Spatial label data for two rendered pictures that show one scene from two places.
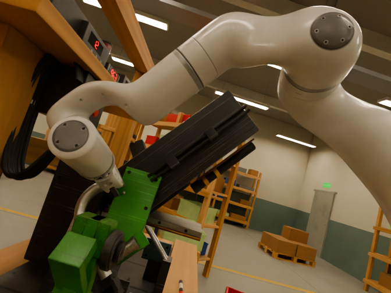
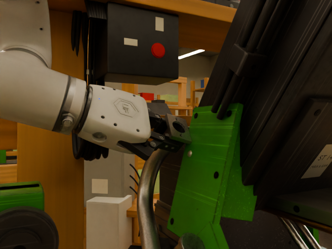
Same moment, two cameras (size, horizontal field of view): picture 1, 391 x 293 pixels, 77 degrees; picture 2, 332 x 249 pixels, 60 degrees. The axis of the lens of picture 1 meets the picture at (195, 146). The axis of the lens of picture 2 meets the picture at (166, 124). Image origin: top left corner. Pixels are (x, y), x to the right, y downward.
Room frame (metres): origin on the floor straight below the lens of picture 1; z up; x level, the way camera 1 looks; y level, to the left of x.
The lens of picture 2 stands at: (0.49, -0.23, 1.24)
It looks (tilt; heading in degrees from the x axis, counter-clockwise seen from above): 1 degrees up; 61
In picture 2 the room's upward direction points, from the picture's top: straight up
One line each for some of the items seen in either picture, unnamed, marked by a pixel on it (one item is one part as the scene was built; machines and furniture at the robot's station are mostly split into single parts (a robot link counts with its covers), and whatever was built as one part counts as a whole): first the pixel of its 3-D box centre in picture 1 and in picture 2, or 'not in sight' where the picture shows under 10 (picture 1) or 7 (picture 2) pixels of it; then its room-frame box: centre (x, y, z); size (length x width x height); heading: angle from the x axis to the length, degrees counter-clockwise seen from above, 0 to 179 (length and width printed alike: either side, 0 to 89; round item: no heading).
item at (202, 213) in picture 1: (169, 176); not in sight; (4.32, 0.29, 1.19); 2.30 x 0.55 x 2.39; 45
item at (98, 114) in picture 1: (75, 99); (136, 48); (0.76, 0.40, 1.42); 0.17 x 0.12 x 0.15; 178
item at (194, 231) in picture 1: (149, 216); (305, 199); (0.94, 0.09, 1.11); 0.39 x 0.16 x 0.03; 88
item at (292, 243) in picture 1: (288, 242); not in sight; (6.62, -3.07, 0.37); 1.20 x 0.80 x 0.74; 102
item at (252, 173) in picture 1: (214, 188); not in sight; (9.52, -1.17, 1.12); 3.16 x 0.54 x 2.24; 94
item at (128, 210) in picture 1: (134, 203); (218, 170); (0.78, 0.13, 1.17); 0.13 x 0.12 x 0.20; 178
